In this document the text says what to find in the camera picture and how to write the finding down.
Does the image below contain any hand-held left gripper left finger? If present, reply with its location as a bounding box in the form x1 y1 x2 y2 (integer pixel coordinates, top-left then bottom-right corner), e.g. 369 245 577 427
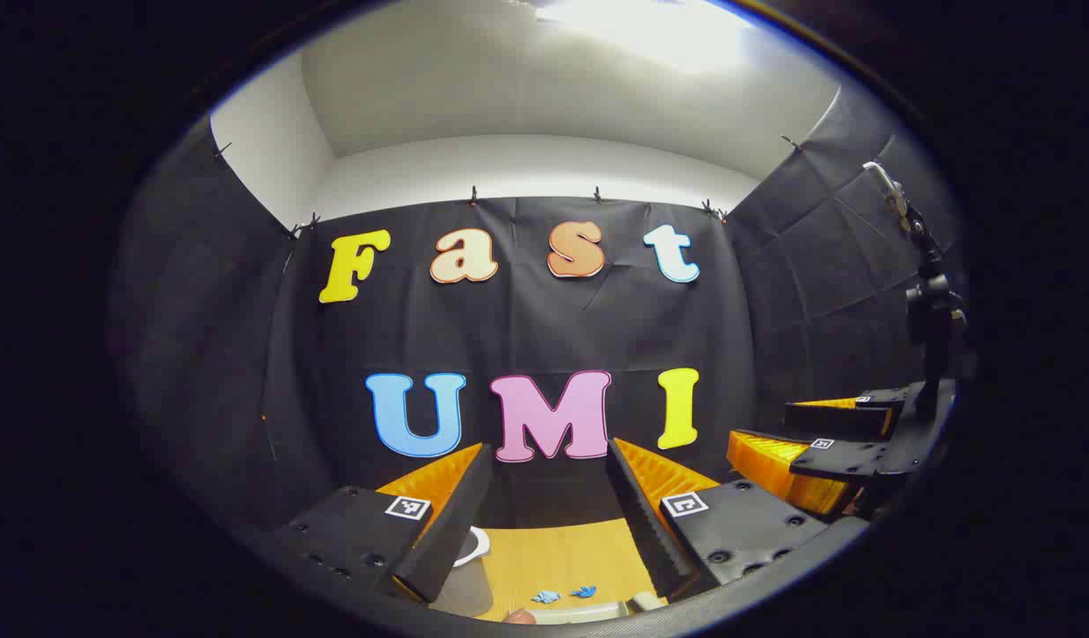
274 443 494 605

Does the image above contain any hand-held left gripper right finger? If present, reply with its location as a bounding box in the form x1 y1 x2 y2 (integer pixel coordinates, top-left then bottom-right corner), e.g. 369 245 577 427
606 437 830 603

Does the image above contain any grey garbage bin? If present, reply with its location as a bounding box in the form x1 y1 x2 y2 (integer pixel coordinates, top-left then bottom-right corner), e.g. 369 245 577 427
429 527 494 619

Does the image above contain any white dustpan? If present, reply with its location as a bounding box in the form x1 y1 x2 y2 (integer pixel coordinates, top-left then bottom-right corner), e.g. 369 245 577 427
522 601 638 626

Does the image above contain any wooden desktop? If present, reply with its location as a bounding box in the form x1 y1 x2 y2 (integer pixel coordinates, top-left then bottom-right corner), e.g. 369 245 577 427
455 518 662 623

